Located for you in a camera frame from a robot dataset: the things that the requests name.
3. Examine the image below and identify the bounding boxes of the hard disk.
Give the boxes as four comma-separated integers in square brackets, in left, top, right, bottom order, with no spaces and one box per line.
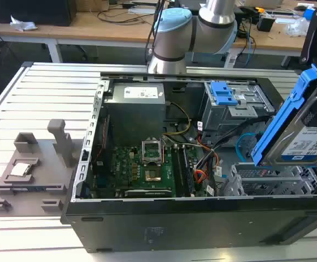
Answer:
[250,64,317,168]

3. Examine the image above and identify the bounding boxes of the blue disk data wire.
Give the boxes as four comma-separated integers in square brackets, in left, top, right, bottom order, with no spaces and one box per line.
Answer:
[236,133,261,165]

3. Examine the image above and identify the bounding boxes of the silver metal disk bay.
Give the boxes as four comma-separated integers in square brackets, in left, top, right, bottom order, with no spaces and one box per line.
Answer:
[223,160,317,197]

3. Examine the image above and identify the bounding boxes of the black RAM slot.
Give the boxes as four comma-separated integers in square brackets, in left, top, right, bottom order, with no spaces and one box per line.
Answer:
[172,146,182,197]
[181,147,192,197]
[185,148,196,195]
[175,146,186,197]

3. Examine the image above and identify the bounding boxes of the clear plastic bag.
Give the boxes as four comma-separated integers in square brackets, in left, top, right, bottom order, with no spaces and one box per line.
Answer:
[284,16,311,38]

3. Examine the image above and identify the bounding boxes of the blue plastic object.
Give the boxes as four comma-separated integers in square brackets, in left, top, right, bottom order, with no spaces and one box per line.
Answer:
[303,4,317,20]

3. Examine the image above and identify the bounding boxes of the small black device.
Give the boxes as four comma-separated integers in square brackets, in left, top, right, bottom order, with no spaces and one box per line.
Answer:
[256,15,277,32]

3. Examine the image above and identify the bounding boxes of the silver drive cage blue latch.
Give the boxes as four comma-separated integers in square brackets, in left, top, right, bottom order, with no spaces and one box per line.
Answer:
[198,80,275,134]

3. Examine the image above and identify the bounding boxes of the grey power supply unit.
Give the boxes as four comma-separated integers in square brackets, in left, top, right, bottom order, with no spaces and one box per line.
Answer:
[104,82,167,148]

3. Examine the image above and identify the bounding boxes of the metal socket cover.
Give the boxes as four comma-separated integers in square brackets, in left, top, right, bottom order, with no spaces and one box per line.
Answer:
[141,138,163,165]

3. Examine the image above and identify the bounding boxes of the wooden desk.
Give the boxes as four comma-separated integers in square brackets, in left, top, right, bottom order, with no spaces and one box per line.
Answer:
[0,0,317,66]

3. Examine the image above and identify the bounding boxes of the black graphics card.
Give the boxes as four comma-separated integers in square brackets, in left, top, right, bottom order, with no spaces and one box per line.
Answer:
[124,189,173,199]

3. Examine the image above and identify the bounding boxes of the green motherboard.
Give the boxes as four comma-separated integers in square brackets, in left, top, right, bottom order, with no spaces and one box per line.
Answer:
[92,141,200,199]

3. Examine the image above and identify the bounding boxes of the black PC case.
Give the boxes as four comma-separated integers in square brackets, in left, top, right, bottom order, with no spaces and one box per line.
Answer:
[61,71,317,253]

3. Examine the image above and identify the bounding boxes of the black box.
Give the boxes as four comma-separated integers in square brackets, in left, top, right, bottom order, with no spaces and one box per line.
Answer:
[0,0,77,27]

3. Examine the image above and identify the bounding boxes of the crumpled white plastic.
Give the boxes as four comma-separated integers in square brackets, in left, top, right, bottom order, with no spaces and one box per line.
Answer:
[10,15,38,31]

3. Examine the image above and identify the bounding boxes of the grey parts rack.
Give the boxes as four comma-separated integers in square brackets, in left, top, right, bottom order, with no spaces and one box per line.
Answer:
[0,118,79,218]

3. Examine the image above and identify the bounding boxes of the silver CPU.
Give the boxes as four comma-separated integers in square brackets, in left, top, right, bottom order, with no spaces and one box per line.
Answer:
[11,163,31,177]

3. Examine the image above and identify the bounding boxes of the black cable bundle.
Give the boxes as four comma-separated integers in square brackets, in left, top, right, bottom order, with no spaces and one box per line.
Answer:
[193,117,274,175]

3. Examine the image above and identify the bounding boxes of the yellow black power wires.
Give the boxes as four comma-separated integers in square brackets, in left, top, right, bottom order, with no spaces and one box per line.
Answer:
[163,101,193,137]

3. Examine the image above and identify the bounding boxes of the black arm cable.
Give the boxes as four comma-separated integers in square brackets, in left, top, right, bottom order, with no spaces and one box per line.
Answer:
[145,0,166,57]

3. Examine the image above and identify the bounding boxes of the red orange wire bundle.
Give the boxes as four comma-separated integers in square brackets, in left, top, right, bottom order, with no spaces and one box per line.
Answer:
[193,140,221,190]

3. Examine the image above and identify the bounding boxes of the locking lever wire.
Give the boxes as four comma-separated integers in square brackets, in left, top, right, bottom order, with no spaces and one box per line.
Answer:
[161,136,167,166]

